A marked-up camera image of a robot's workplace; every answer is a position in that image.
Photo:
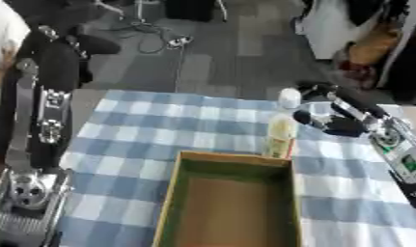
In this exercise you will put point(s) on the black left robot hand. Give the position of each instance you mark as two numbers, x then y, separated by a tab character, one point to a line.
53	67

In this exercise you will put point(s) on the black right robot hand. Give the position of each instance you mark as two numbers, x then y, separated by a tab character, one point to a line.
343	123

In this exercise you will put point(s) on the yellow bottle with white cap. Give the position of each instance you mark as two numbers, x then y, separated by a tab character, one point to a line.
282	131

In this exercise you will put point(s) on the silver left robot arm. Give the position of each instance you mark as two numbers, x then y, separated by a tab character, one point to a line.
26	199

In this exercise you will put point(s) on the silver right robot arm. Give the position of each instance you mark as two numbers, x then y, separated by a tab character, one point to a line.
402	154

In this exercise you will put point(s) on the tan cardboard box green inside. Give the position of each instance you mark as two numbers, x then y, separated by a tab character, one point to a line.
233	199

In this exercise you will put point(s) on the person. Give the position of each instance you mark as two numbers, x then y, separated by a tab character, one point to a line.
5	35

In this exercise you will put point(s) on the orange brown bag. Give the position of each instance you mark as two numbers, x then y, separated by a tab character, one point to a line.
374	46

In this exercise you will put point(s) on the white tripod stand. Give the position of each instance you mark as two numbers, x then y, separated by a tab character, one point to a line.
139	11

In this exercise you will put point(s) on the white power strip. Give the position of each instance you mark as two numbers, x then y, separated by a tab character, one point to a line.
180	41

